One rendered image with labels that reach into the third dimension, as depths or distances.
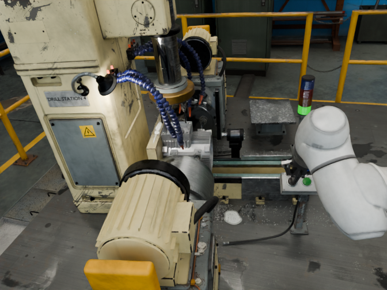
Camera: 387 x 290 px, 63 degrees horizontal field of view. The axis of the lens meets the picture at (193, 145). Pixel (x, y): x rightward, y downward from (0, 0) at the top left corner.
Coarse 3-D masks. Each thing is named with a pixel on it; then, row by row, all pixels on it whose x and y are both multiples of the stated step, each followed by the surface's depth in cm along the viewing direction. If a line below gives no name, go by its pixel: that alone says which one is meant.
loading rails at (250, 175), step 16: (224, 160) 147; (240, 160) 146; (256, 160) 145; (272, 160) 144; (224, 176) 138; (240, 176) 137; (256, 176) 136; (272, 176) 136; (224, 192) 141; (240, 192) 140; (256, 192) 138; (272, 192) 137
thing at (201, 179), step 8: (160, 160) 115; (168, 160) 112; (176, 160) 110; (184, 160) 110; (192, 160) 112; (184, 168) 107; (192, 168) 108; (200, 168) 111; (208, 168) 115; (192, 176) 105; (200, 176) 107; (208, 176) 112; (192, 184) 102; (200, 184) 105; (208, 184) 109; (192, 192) 100; (200, 192) 102; (208, 192) 106
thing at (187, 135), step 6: (180, 126) 137; (186, 126) 136; (162, 132) 130; (168, 132) 135; (186, 132) 128; (162, 138) 130; (168, 138) 129; (186, 138) 128; (168, 144) 131; (174, 144) 131; (186, 144) 130
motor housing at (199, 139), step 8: (192, 136) 132; (200, 136) 132; (208, 136) 132; (192, 144) 131; (200, 144) 131; (208, 144) 130; (168, 152) 132; (184, 152) 131; (192, 152) 130; (208, 152) 130; (208, 160) 129
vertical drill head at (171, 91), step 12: (156, 48) 109; (168, 48) 108; (156, 60) 112; (168, 60) 111; (168, 72) 113; (180, 72) 117; (156, 84) 118; (168, 84) 116; (180, 84) 117; (192, 84) 121; (168, 96) 114; (180, 96) 115
